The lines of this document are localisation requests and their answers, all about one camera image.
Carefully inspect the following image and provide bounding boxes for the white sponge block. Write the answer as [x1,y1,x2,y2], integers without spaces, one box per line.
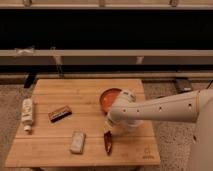
[70,131,86,154]

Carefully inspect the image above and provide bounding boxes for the black power adapter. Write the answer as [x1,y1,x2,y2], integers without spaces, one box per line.
[175,79,193,93]

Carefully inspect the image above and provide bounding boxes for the white squeeze tube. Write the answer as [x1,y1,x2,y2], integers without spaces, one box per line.
[21,98,34,132]

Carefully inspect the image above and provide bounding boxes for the orange bowl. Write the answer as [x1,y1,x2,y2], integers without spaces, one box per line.
[99,88,121,114]

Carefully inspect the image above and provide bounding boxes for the brown chocolate bar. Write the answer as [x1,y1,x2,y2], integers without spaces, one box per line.
[48,106,72,123]

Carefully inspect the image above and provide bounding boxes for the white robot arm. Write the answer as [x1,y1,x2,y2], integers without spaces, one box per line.
[106,89,213,171]

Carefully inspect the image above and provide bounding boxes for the dark red pepper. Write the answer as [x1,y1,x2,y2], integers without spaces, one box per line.
[104,131,112,155]

